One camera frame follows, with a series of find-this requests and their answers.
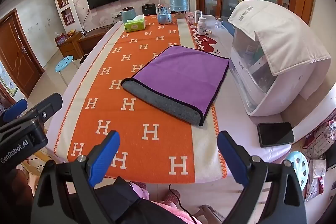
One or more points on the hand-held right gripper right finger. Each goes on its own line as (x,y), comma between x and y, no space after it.
(233,158)

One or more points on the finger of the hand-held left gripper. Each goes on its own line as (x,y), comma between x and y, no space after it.
(15,109)
(46,106)

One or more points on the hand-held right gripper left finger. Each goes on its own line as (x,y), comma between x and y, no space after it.
(102,158)

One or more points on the purple and grey towel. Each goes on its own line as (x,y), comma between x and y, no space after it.
(178,77)

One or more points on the blue round stool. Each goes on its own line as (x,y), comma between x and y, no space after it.
(65,63)

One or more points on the black smartphone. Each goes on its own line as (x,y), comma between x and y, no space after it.
(275,134)

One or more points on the brown wooden door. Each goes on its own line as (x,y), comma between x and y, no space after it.
(18,53)

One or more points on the light blue heart stool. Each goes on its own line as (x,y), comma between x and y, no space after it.
(298,166)

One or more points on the red gift box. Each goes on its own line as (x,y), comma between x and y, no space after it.
(60,38)

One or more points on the orange patterned blanket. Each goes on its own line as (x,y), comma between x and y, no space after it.
(136,98)

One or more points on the wooden tv cabinet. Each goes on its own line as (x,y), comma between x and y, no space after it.
(76,43)

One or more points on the person's pink clothing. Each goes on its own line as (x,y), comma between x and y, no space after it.
(157,203)

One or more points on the pile of plastic packets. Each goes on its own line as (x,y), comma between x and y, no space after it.
(319,155)

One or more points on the white countertop appliance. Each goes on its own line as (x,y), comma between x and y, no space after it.
(270,77)

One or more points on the green tissue box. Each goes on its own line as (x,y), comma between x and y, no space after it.
(134,25)

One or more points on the light blue electric kettle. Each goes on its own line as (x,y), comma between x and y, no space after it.
(128,14)

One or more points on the white cloth cover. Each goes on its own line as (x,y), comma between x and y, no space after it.
(283,35)

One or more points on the white pill bottle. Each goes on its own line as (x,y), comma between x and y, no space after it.
(201,26)

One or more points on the black small appliance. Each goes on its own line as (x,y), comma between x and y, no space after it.
(149,9)

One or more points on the metal tin can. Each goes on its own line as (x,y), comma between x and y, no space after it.
(197,15)

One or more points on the pink piggy figurine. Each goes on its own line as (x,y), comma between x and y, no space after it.
(190,16)

